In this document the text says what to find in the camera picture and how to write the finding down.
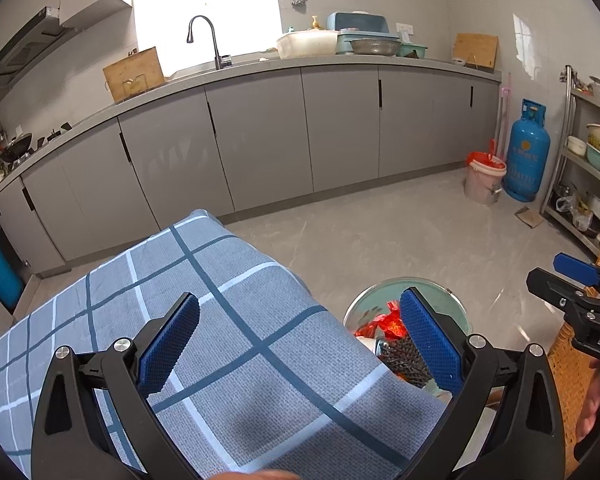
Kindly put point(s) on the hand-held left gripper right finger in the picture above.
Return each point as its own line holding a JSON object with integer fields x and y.
{"x": 430, "y": 340}

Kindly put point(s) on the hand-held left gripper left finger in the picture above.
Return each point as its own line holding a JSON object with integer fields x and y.
{"x": 172, "y": 340}

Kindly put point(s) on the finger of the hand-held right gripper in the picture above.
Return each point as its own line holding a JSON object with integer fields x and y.
{"x": 575, "y": 266}
{"x": 565, "y": 292}

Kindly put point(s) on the dark wrapper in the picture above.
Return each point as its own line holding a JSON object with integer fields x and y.
{"x": 402, "y": 362}

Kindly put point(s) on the red snack wrapper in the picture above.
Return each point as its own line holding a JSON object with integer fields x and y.
{"x": 385, "y": 322}

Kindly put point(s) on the teal plastic basin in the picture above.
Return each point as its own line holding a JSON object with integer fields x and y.
{"x": 375, "y": 292}

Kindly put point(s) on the person's right hand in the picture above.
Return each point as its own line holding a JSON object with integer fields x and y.
{"x": 591, "y": 400}

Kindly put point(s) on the person's left hand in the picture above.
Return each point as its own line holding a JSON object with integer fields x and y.
{"x": 260, "y": 476}

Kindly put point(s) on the cardboard piece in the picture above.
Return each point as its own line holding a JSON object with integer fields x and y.
{"x": 529, "y": 217}

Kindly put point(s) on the blue checked tablecloth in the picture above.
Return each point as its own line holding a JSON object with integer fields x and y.
{"x": 260, "y": 310}

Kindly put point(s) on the metal shelf rack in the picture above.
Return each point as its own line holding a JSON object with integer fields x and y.
{"x": 560, "y": 160}

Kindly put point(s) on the blue gas cylinder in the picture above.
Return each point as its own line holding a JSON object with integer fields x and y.
{"x": 0, "y": 275}
{"x": 526, "y": 160}

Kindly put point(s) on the pink bucket with red liner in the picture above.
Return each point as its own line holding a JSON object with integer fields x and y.
{"x": 484, "y": 182}

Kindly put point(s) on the grey base cabinets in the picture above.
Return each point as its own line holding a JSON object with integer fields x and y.
{"x": 260, "y": 135}

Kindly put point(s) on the wooden cutting board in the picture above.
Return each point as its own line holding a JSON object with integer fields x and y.
{"x": 476, "y": 50}
{"x": 132, "y": 75}

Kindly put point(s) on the gas stove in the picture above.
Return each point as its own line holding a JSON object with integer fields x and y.
{"x": 55, "y": 132}

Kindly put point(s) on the black wok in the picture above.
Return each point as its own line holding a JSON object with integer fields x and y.
{"x": 16, "y": 149}

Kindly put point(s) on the small green basket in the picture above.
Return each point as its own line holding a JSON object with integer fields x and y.
{"x": 414, "y": 51}

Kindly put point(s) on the metal basin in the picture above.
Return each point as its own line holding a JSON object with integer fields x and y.
{"x": 375, "y": 47}

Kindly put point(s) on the teal dish drainer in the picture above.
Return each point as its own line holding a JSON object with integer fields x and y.
{"x": 342, "y": 42}

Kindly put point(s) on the white plastic tub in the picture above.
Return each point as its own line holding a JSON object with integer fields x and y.
{"x": 305, "y": 45}

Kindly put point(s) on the black range hood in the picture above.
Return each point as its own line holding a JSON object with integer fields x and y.
{"x": 25, "y": 50}

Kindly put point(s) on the blue plastic box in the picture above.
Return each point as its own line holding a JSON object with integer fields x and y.
{"x": 355, "y": 21}

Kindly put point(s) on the kitchen window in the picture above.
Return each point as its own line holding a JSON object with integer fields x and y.
{"x": 205, "y": 10}

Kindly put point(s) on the yellow soap bottle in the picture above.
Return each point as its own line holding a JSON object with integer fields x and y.
{"x": 315, "y": 24}

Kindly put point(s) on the white wall socket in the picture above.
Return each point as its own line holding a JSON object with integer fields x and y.
{"x": 404, "y": 31}

